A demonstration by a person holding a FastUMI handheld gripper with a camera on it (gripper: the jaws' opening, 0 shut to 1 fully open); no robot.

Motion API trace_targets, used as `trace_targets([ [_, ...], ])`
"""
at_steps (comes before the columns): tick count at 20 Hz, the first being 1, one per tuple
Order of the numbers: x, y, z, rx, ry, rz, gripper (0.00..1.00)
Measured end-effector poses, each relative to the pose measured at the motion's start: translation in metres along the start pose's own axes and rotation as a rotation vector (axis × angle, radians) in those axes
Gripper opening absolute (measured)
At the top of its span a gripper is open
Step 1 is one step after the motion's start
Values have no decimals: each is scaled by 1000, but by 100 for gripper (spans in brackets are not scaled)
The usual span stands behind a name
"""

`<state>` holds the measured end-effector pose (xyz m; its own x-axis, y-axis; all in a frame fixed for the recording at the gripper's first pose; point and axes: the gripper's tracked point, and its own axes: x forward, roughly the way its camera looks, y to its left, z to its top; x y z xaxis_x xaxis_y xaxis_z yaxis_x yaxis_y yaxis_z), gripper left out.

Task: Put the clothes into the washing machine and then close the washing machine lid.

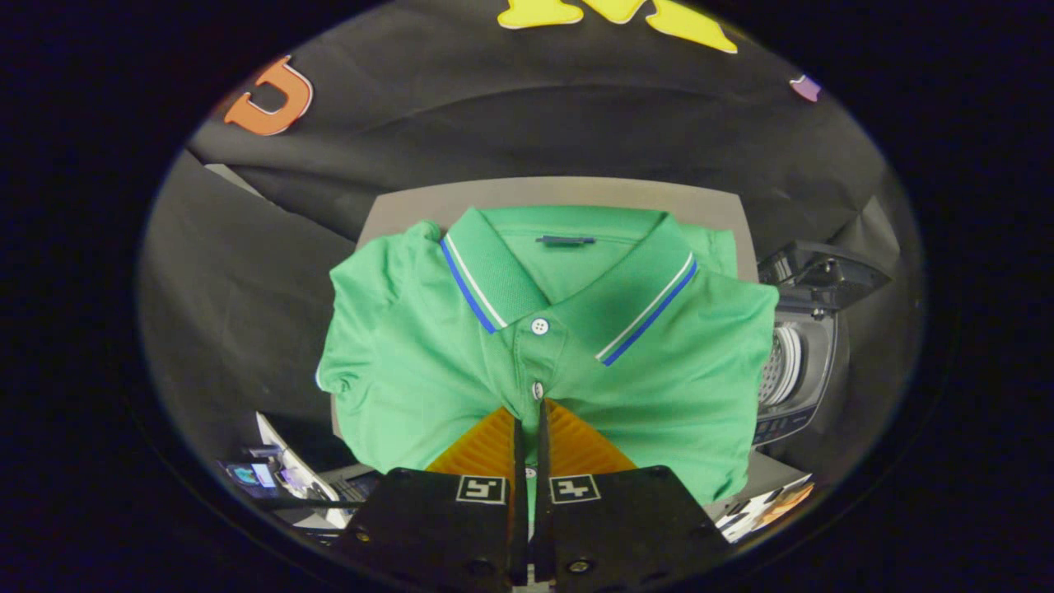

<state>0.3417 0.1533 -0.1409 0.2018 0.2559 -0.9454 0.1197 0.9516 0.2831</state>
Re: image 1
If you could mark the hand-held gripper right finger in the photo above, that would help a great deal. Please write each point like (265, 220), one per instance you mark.
(626, 527)

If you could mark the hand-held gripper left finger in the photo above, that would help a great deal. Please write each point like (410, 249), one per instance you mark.
(436, 527)

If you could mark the green polo shirt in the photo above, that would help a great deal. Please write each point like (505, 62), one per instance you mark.
(659, 387)

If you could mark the grey washing machine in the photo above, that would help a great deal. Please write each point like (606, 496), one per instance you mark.
(811, 387)

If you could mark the dark washing machine lid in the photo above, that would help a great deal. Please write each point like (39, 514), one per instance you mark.
(823, 276)

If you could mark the printed paper sheets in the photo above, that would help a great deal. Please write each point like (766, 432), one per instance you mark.
(766, 511)

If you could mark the open laptop computer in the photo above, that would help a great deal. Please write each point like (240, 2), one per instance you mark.
(288, 469)

